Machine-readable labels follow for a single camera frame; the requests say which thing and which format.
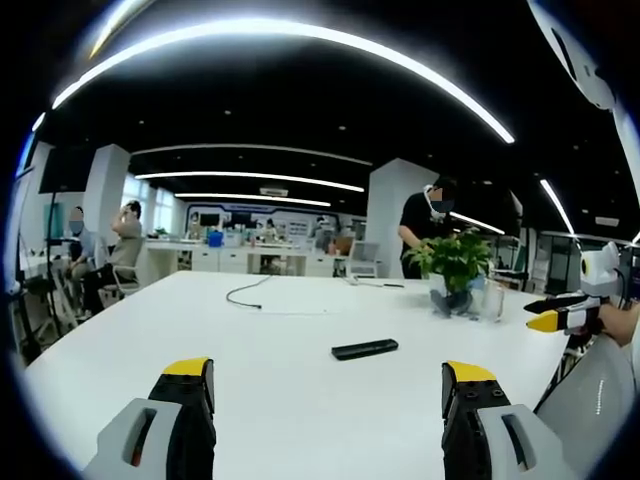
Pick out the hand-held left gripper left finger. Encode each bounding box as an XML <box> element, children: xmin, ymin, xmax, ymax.
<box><xmin>82</xmin><ymin>356</ymin><xmax>218</xmax><ymax>480</ymax></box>

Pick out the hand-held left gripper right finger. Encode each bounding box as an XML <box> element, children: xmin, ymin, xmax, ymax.
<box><xmin>440</xmin><ymin>360</ymin><xmax>577</xmax><ymax>480</ymax></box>

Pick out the black remote control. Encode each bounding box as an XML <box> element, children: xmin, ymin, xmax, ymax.
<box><xmin>330</xmin><ymin>338</ymin><xmax>400</xmax><ymax>362</ymax></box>

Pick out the person's right hand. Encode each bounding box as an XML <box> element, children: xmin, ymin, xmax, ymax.
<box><xmin>601</xmin><ymin>301</ymin><xmax>640</xmax><ymax>347</ymax></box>

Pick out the clear glass jar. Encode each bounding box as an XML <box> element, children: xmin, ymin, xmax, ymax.
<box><xmin>478</xmin><ymin>279</ymin><xmax>507</xmax><ymax>324</ymax></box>

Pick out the ceiling light strip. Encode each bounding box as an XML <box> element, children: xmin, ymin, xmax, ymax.
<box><xmin>448</xmin><ymin>210</ymin><xmax>507</xmax><ymax>236</ymax></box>
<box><xmin>134</xmin><ymin>170</ymin><xmax>366</xmax><ymax>194</ymax></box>
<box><xmin>174</xmin><ymin>192</ymin><xmax>333</xmax><ymax>208</ymax></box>
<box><xmin>539</xmin><ymin>178</ymin><xmax>577</xmax><ymax>237</ymax></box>

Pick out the white rounded chair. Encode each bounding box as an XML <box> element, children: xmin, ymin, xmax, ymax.
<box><xmin>533</xmin><ymin>333</ymin><xmax>640</xmax><ymax>480</ymax></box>

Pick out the green potted plant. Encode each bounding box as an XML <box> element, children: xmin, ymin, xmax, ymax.
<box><xmin>402</xmin><ymin>227</ymin><xmax>497</xmax><ymax>320</ymax></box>

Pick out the white office chair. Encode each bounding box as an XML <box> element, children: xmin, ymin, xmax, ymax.
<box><xmin>97</xmin><ymin>237</ymin><xmax>147</xmax><ymax>302</ymax></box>

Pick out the white counter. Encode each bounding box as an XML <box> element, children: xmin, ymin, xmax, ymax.
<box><xmin>143</xmin><ymin>238</ymin><xmax>352</xmax><ymax>277</ymax></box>

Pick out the grey mesh office chair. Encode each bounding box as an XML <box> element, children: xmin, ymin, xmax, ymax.
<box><xmin>345</xmin><ymin>240</ymin><xmax>383</xmax><ymax>279</ymax></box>

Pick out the white worn device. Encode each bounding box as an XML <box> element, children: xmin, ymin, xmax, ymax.
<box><xmin>527</xmin><ymin>0</ymin><xmax>640</xmax><ymax>201</ymax></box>

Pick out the black monitor on stand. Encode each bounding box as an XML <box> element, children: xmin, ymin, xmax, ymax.
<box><xmin>38</xmin><ymin>144</ymin><xmax>97</xmax><ymax>341</ymax></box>

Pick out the long curved ceiling light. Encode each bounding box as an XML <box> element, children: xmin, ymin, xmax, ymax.
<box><xmin>51</xmin><ymin>18</ymin><xmax>517</xmax><ymax>145</ymax></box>

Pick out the grey cable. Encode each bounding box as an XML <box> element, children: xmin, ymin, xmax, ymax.
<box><xmin>225</xmin><ymin>274</ymin><xmax>274</xmax><ymax>311</ymax></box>

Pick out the thin white cable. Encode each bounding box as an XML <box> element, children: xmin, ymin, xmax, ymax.
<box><xmin>343</xmin><ymin>274</ymin><xmax>406</xmax><ymax>290</ymax></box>

